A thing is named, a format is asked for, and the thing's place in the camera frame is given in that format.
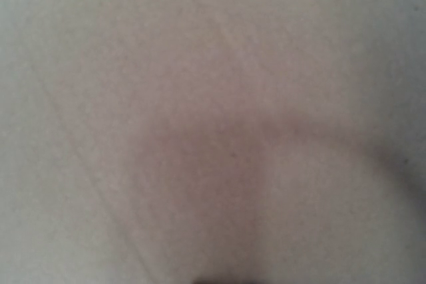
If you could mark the brown cardboard box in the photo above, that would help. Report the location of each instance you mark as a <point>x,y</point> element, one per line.
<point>212,141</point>

